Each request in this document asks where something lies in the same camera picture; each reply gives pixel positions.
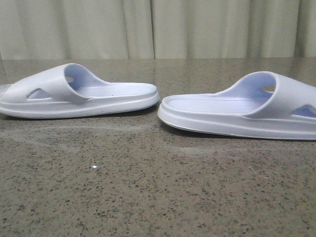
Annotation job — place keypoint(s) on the light blue slipper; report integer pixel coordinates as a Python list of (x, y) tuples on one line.
[(71, 91), (260, 105)]

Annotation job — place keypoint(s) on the beige pleated curtain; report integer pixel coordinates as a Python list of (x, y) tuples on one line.
[(156, 29)]

